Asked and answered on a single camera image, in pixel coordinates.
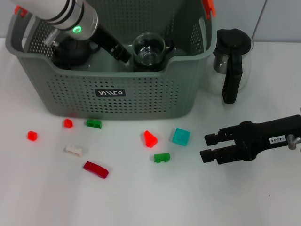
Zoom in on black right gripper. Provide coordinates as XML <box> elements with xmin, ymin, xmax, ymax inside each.
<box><xmin>199</xmin><ymin>114</ymin><xmax>301</xmax><ymax>165</ymax></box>

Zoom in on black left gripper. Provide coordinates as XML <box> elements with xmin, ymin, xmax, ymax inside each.
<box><xmin>90</xmin><ymin>22</ymin><xmax>132</xmax><ymax>64</ymax></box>

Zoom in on white toy brick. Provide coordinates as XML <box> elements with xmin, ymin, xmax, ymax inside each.
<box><xmin>63</xmin><ymin>145</ymin><xmax>85</xmax><ymax>157</ymax></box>

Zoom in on dark red curved toy brick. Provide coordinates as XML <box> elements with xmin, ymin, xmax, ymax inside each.
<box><xmin>83</xmin><ymin>161</ymin><xmax>110</xmax><ymax>179</ymax></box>

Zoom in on grey perforated plastic storage bin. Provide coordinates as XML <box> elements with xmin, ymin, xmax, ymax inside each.
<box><xmin>5</xmin><ymin>0</ymin><xmax>217</xmax><ymax>121</ymax></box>

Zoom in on teal square toy brick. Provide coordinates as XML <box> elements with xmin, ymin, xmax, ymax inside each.
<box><xmin>172</xmin><ymin>128</ymin><xmax>191</xmax><ymax>146</ymax></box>

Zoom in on black clay teapot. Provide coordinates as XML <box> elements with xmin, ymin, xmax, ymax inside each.
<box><xmin>51</xmin><ymin>37</ymin><xmax>101</xmax><ymax>68</ymax></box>

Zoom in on green toy brick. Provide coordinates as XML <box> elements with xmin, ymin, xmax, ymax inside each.
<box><xmin>86</xmin><ymin>119</ymin><xmax>103</xmax><ymax>129</ymax></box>
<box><xmin>153</xmin><ymin>152</ymin><xmax>171</xmax><ymax>163</ymax></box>

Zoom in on orange-red sloped toy brick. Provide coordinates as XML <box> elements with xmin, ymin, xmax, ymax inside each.
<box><xmin>143</xmin><ymin>129</ymin><xmax>158</xmax><ymax>148</ymax></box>

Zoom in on glass coffee pot black handle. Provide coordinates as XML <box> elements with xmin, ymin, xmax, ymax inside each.
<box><xmin>199</xmin><ymin>28</ymin><xmax>254</xmax><ymax>105</ymax></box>

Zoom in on right gripper cable silver plugs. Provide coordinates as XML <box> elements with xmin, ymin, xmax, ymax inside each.
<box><xmin>288</xmin><ymin>134</ymin><xmax>301</xmax><ymax>151</ymax></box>

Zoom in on orange bin handle clip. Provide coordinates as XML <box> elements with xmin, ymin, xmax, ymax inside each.
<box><xmin>14</xmin><ymin>6</ymin><xmax>27</xmax><ymax>17</ymax></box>
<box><xmin>202</xmin><ymin>0</ymin><xmax>216</xmax><ymax>19</ymax></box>

